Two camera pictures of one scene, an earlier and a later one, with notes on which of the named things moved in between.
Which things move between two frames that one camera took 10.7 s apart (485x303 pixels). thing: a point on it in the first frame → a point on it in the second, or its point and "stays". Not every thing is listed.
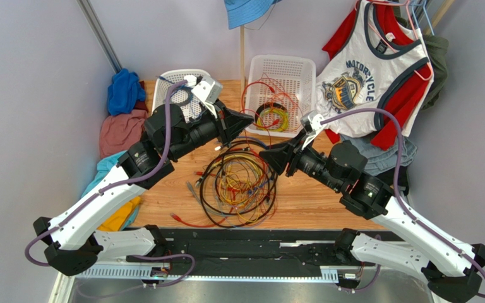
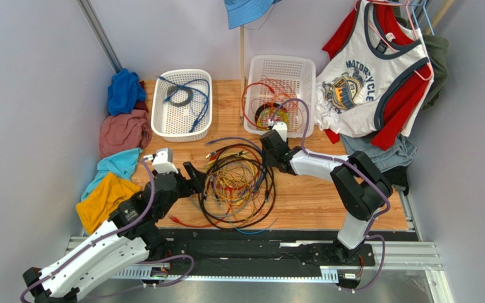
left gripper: (230, 124) → (197, 183)
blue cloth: (124, 92) stays
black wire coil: (190, 97) stays
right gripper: (290, 158) → (268, 140)
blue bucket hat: (239, 12) stays
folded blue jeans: (379, 161) stays
